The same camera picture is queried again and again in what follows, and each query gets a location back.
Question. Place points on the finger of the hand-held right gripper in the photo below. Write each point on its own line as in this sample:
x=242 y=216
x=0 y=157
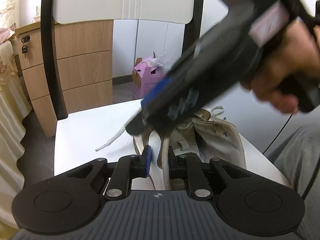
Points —
x=160 y=115
x=157 y=93

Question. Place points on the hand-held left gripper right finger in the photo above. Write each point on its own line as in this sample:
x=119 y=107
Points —
x=171 y=165

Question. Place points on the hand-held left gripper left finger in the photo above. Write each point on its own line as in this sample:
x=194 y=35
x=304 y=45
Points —
x=148 y=160

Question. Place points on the white shoelace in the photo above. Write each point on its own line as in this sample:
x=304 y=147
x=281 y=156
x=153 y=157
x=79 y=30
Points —
x=165 y=170

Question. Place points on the white and brown sneaker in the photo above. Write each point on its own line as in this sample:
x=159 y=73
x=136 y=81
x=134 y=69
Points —
x=220 y=140

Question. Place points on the person's right hand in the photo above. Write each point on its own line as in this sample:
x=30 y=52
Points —
x=287 y=62

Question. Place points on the pink cardboard box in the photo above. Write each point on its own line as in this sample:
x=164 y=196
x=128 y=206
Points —
x=147 y=85

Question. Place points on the clear plastic bag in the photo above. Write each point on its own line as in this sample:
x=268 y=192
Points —
x=157 y=60

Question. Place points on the wooden drawer cabinet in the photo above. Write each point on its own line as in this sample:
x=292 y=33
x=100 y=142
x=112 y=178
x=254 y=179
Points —
x=82 y=75

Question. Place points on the person's grey trousers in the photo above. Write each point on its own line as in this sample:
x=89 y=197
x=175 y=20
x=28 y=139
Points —
x=300 y=160

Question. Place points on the keys in cabinet lock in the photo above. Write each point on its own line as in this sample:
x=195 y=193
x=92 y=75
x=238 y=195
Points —
x=25 y=48

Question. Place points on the bed with cream skirt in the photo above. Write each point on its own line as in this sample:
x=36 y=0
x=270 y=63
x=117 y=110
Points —
x=10 y=130

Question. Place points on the pink blanket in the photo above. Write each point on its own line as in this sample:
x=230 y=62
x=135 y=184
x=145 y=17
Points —
x=3 y=33

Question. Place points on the cream quilted headboard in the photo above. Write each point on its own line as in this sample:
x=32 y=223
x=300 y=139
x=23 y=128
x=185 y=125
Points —
x=8 y=5

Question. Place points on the white chair with black frame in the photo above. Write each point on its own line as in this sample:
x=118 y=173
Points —
x=112 y=0

